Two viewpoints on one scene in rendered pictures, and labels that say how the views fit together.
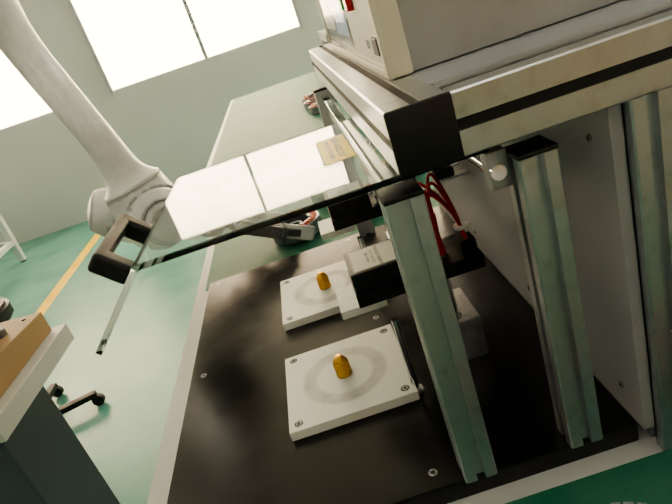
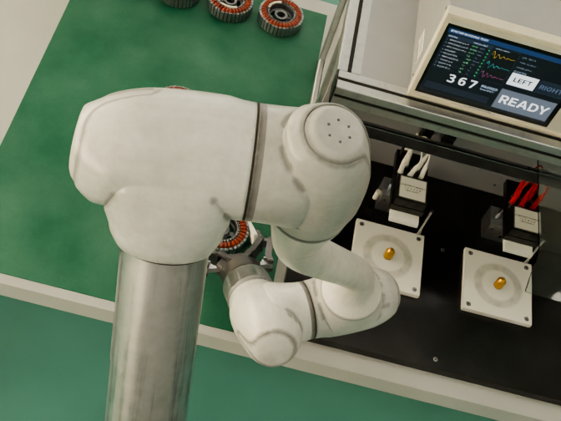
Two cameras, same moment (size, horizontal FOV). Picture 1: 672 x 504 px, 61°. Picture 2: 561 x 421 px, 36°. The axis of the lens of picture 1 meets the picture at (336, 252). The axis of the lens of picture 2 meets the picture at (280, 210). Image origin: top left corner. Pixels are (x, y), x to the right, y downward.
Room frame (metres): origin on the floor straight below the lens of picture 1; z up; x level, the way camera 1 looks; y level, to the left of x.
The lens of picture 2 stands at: (1.22, 1.02, 2.21)
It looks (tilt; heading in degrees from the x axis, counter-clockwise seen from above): 54 degrees down; 262
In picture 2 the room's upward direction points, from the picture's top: 21 degrees clockwise
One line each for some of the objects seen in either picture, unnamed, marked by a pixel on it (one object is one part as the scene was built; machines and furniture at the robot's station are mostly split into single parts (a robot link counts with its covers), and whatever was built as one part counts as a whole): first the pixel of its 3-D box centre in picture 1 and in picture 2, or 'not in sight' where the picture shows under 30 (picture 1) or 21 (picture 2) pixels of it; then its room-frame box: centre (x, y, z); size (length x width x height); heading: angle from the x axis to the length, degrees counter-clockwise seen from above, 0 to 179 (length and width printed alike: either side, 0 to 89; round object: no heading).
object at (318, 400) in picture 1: (346, 377); (497, 286); (0.59, 0.04, 0.78); 0.15 x 0.15 x 0.01; 89
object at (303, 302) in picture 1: (326, 289); (386, 257); (0.83, 0.03, 0.78); 0.15 x 0.15 x 0.01; 89
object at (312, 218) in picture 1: (296, 226); (220, 230); (1.18, 0.06, 0.77); 0.11 x 0.11 x 0.04
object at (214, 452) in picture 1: (348, 333); (439, 270); (0.71, 0.02, 0.76); 0.64 x 0.47 x 0.02; 179
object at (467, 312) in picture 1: (454, 325); (502, 225); (0.58, -0.11, 0.80); 0.08 x 0.05 x 0.06; 179
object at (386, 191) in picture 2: not in sight; (396, 196); (0.83, -0.11, 0.80); 0.08 x 0.05 x 0.06; 179
